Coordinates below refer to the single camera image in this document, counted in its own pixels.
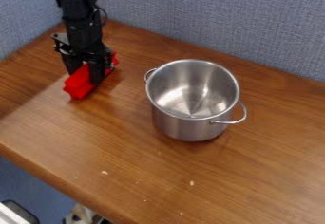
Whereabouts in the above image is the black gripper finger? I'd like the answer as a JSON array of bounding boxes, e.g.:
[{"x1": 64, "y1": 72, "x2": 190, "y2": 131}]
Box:
[
  {"x1": 87, "y1": 62, "x2": 105, "y2": 85},
  {"x1": 61, "y1": 54, "x2": 83, "y2": 75}
]

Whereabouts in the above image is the stainless steel pot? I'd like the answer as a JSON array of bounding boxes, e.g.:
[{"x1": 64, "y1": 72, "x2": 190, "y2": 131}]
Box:
[{"x1": 143, "y1": 59, "x2": 247, "y2": 142}]

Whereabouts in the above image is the red rectangular block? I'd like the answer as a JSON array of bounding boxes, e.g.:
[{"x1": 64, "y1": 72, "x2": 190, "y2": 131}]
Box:
[{"x1": 63, "y1": 52, "x2": 120, "y2": 101}]

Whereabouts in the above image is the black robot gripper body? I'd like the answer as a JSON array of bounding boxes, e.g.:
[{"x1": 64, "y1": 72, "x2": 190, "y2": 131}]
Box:
[{"x1": 52, "y1": 9, "x2": 112, "y2": 65}]

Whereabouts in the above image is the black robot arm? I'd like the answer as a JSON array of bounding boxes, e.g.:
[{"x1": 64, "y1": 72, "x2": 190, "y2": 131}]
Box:
[{"x1": 51, "y1": 0, "x2": 114, "y2": 85}]

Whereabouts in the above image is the black and grey corner object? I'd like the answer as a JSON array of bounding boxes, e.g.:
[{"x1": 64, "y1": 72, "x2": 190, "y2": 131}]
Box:
[{"x1": 0, "y1": 200, "x2": 40, "y2": 224}]

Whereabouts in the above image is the white object below table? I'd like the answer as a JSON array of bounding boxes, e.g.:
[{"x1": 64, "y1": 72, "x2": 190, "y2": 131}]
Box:
[{"x1": 63, "y1": 204, "x2": 112, "y2": 224}]

